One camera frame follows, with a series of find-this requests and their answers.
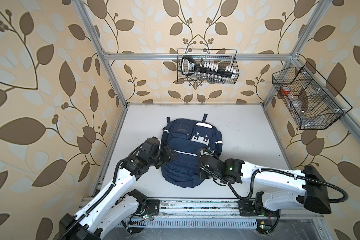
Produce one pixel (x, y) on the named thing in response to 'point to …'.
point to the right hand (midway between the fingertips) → (198, 172)
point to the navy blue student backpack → (188, 136)
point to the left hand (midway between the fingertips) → (176, 153)
